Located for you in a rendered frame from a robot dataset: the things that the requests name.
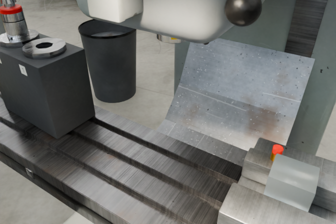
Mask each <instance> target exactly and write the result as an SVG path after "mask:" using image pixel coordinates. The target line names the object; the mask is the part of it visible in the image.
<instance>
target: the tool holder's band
mask: <svg viewBox="0 0 336 224"><path fill-rule="evenodd" d="M21 11H23V9H22V6H21V5H19V4H15V7H12V8H5V7H4V5H3V6H1V7H0V14H4V15H10V14H16V13H20V12H21Z"/></svg>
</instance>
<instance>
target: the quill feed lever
mask: <svg viewBox="0 0 336 224"><path fill-rule="evenodd" d="M224 11H225V15H226V18H227V19H228V21H229V22H230V23H232V24H233V25H235V26H238V27H246V26H249V25H251V24H253V23H254V22H255V21H256V20H257V19H258V18H259V16H260V15H261V12H262V1H261V0H226V3H225V6H224Z"/></svg>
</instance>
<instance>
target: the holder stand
mask: <svg viewBox="0 0 336 224"><path fill-rule="evenodd" d="M28 32H29V35H28V36H27V37H24V38H20V39H10V38H8V37H7V34H6V32H5V33H3V34H1V35H0V93H1V95H2V98H3V101H4V104H5V106H6V108H7V109H8V110H10V111H12V112H13V113H15V114H17V115H18V116H20V117H21V118H23V119H25V120H26V121H28V122H30V123H31V124H33V125H35V126H36V127H38V128H39V129H41V130H43V131H44V132H46V133H48V134H49V135H51V136H53V137H54V138H56V139H59V138H61V137H62V136H64V135H65V134H67V133H69V132H70V131H72V130H73V129H75V128H76V127H78V126H79V125H81V124H82V123H84V122H86V121H87V120H89V119H90V118H92V117H93V116H95V115H96V113H95V107H94V101H93V95H92V89H91V83H90V77H89V72H88V66H87V60H86V54H85V49H84V48H81V47H78V46H75V45H73V44H70V43H67V42H65V41H64V40H62V39H60V38H52V37H49V36H47V35H44V34H41V33H39V32H38V31H36V30H33V29H28Z"/></svg>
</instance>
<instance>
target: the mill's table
mask: <svg viewBox="0 0 336 224"><path fill-rule="evenodd" d="M94 110H95V116H93V117H92V118H90V119H88V120H87V121H85V122H84V123H82V124H81V125H79V126H78V127H76V128H74V129H73V130H71V131H70V132H68V133H67V134H65V135H64V136H62V137H61V138H59V139H56V138H54V137H53V136H51V135H50V134H48V133H46V132H45V131H43V130H41V129H40V128H38V127H36V126H35V125H33V124H32V123H30V122H28V121H27V120H25V119H23V118H22V117H20V116H18V115H17V114H15V113H14V112H12V111H10V110H9V109H7V108H6V105H5V103H4V100H3V97H2V95H1V93H0V161H1V162H3V163H4V164H6V165H7V166H9V167H10V168H12V169H13V170H15V171H16V172H17V173H19V174H20V175H22V176H23V177H25V178H26V179H28V180H29V181H31V182H32V183H34V184H35V185H37V186H38V187H40V188H41V189H43V190H44V191H46V192H47V193H49V194H50V195H52V196H53V197H55V198H56V199H58V200H59V201H61V202H62V203H64V204H65V205H67V206H68V207H70V208H71V209H73V210H74V211H76V212H77V213H79V214H80V215H82V216H83V217H85V218H86V219H88V220H89V221H91V222H92V223H94V224H217V222H218V215H219V210H220V208H221V206H222V204H223V202H224V200H225V198H226V196H227V194H228V192H229V190H230V188H231V186H232V184H233V183H238V182H239V180H240V177H241V175H242V168H243V167H242V166H240V165H237V164H235V163H232V162H230V161H228V160H225V159H223V158H220V157H218V156H216V155H213V154H211V153H208V152H206V151H204V150H201V149H199V148H196V147H194V146H192V145H189V144H187V143H184V142H182V141H180V140H177V139H175V138H173V137H170V136H168V135H165V134H163V133H161V132H158V131H156V130H153V129H151V128H149V127H146V126H144V125H141V124H139V123H137V122H134V121H132V120H129V119H127V118H125V117H122V116H120V115H117V114H115V113H113V112H110V111H108V110H105V109H103V108H101V107H98V106H96V105H94Z"/></svg>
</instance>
